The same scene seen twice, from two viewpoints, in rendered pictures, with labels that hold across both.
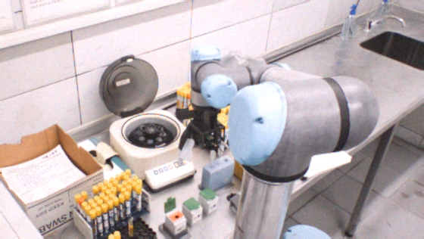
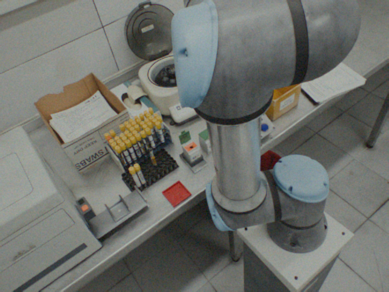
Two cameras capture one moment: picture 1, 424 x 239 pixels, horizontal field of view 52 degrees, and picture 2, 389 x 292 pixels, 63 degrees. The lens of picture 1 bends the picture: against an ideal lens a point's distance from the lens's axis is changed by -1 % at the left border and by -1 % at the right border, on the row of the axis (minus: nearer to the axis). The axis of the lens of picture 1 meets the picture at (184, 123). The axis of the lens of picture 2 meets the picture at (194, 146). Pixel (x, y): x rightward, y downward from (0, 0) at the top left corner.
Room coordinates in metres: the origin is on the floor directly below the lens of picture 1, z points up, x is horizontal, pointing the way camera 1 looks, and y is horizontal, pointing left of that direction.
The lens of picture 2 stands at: (0.19, -0.17, 1.72)
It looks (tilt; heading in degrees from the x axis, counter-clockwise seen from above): 49 degrees down; 14
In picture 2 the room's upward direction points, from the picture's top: 11 degrees counter-clockwise
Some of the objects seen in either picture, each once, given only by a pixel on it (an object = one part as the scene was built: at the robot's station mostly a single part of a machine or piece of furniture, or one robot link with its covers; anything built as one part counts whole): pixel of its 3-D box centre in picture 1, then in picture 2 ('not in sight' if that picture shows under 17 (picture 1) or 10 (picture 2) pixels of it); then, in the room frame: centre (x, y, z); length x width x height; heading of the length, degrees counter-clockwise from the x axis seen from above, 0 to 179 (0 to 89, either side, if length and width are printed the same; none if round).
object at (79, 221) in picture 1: (112, 209); (140, 143); (0.88, 0.20, 0.91); 0.20 x 0.10 x 0.07; 133
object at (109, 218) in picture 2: not in sight; (112, 214); (0.60, 0.22, 0.92); 0.21 x 0.07 x 0.05; 133
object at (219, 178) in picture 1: (217, 175); not in sight; (1.04, -0.12, 0.93); 0.10 x 0.07 x 0.10; 128
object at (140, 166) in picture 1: (153, 146); (177, 84); (1.16, 0.10, 0.94); 0.30 x 0.24 x 0.12; 34
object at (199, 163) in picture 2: (175, 230); (193, 157); (0.84, 0.01, 0.89); 0.09 x 0.05 x 0.04; 41
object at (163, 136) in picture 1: (151, 137); (174, 76); (1.18, 0.11, 0.97); 0.15 x 0.15 x 0.07
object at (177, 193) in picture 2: not in sight; (176, 193); (0.71, 0.05, 0.88); 0.07 x 0.07 x 0.01; 43
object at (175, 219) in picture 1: (175, 223); (191, 152); (0.84, 0.01, 0.92); 0.05 x 0.04 x 0.06; 41
